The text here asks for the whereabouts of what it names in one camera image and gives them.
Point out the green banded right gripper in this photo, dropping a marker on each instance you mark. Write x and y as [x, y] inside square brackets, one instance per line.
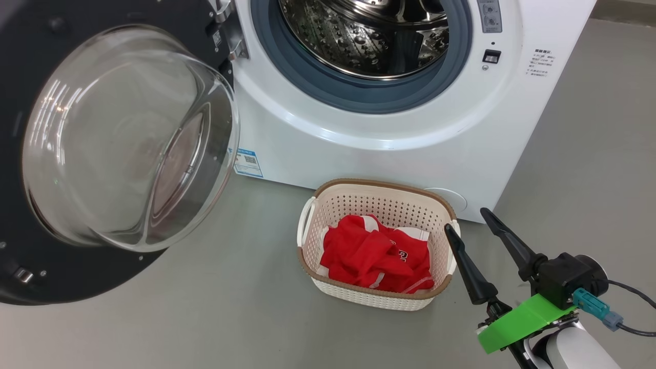
[517, 323]

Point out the red garment white trim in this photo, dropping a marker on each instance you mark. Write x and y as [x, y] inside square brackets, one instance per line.
[369, 256]

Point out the round glass washing machine door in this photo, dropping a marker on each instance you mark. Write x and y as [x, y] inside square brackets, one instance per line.
[118, 143]

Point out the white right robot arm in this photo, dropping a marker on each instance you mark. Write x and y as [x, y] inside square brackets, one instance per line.
[579, 348]

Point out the cream perforated basket brown rim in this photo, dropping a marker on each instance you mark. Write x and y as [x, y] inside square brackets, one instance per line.
[379, 300]

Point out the white front-load washing machine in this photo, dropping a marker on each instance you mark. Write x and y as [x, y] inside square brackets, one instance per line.
[359, 138]

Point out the black door latch socket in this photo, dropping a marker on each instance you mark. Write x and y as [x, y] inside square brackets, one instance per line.
[491, 56]

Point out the grey warning sticker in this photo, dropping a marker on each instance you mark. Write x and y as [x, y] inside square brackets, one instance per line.
[489, 15]

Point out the blue white energy label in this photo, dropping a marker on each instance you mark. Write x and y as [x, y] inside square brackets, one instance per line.
[248, 163]

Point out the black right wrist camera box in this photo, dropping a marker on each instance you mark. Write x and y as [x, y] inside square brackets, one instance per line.
[569, 277]

